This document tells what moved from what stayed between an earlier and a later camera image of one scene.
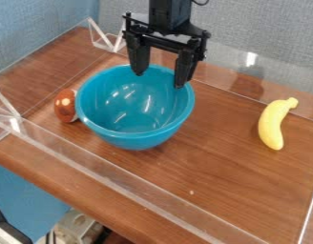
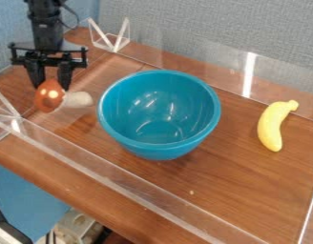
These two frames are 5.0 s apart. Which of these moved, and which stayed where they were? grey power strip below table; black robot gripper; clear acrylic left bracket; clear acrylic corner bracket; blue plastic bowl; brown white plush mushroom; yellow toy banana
Moved: blue plastic bowl; black robot gripper; brown white plush mushroom
Stayed: clear acrylic corner bracket; clear acrylic left bracket; yellow toy banana; grey power strip below table
